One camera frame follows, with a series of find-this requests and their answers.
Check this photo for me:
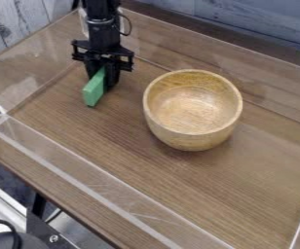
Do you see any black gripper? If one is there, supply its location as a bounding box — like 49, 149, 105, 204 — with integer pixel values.
72, 18, 133, 89

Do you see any green rectangular block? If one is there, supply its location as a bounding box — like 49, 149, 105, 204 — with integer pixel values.
81, 68, 105, 107

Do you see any brown wooden bowl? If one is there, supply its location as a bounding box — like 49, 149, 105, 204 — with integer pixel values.
141, 69, 243, 151

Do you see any black table leg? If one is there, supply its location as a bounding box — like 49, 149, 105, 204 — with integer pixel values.
30, 194, 46, 219

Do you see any clear acrylic enclosure wall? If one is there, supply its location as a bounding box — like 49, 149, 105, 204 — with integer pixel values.
0, 2, 300, 249

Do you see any black metal mount plate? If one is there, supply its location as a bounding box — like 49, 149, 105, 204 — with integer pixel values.
22, 212, 79, 249

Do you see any black cable loop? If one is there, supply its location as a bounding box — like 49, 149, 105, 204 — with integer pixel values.
0, 219, 24, 249

